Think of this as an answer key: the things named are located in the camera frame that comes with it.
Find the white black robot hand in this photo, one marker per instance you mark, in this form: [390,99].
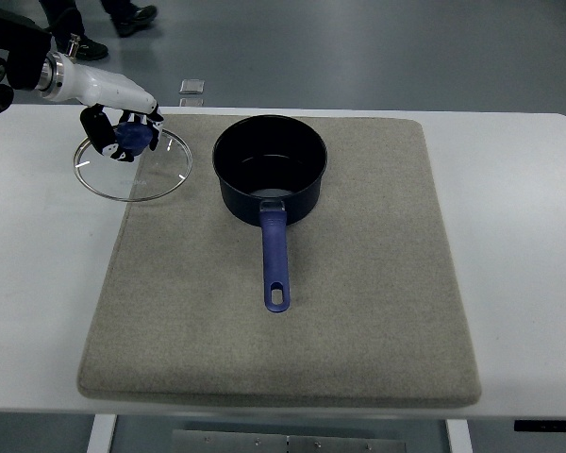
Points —
[121,119]

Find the glass pot lid blue knob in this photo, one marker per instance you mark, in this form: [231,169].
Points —
[151,175]

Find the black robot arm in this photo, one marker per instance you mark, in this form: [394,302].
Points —
[23,49]

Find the person left shoe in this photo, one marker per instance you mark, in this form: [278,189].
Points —
[65,20]

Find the person shoe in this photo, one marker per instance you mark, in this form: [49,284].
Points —
[127,17]
[65,20]

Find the lower floor socket plate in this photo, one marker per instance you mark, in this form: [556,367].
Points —
[194,102]

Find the floor socket plate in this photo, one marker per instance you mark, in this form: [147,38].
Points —
[194,102]
[192,86]

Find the upper floor socket plate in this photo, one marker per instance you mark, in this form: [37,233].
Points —
[192,86]

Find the person right shoe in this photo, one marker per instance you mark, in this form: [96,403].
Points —
[127,17]

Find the left white table leg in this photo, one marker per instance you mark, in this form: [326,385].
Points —
[102,432]

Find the white table leg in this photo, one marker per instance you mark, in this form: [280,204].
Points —
[459,437]
[102,432]

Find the beige fabric mat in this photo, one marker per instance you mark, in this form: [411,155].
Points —
[360,307]

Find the right white table leg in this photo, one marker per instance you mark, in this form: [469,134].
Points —
[459,437]

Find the black table control panel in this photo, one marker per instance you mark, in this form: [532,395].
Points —
[542,426]

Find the dark pot blue handle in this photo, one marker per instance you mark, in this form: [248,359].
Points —
[270,168]

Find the metal base plate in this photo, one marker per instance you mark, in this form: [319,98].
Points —
[221,441]

